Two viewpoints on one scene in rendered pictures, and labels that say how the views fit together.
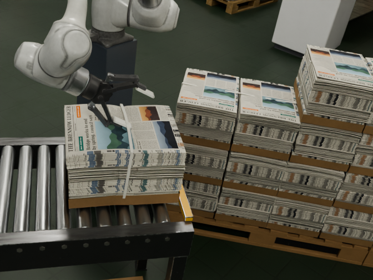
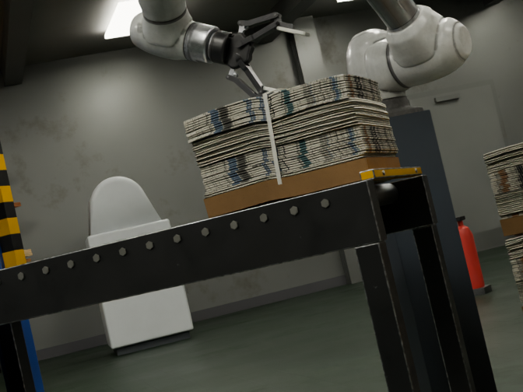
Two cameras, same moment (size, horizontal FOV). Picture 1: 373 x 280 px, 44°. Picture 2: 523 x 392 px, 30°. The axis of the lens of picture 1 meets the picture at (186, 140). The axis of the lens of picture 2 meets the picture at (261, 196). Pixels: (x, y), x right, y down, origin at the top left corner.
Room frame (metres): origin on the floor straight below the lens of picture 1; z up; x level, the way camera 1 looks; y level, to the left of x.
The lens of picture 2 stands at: (-0.44, -1.11, 0.73)
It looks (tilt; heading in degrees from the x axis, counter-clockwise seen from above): 3 degrees up; 40
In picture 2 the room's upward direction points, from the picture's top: 13 degrees counter-clockwise
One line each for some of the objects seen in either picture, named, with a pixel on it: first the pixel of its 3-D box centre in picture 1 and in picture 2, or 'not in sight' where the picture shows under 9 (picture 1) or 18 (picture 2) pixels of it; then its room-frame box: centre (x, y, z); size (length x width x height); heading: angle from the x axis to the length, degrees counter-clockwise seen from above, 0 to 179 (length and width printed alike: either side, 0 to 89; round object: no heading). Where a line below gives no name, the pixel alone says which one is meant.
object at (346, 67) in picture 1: (341, 65); not in sight; (2.06, -0.65, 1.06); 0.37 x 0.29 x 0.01; 0
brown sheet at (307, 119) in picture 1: (326, 103); not in sight; (2.05, -0.65, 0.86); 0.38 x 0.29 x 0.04; 0
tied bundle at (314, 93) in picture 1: (332, 88); not in sight; (2.05, -0.65, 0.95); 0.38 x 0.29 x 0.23; 0
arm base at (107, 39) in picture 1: (105, 32); (377, 113); (2.04, 0.46, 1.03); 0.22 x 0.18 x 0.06; 147
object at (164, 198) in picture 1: (150, 172); (351, 175); (1.32, 0.11, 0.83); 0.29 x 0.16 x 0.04; 19
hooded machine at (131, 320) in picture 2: not in sight; (133, 261); (6.02, 6.14, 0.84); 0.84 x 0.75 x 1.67; 146
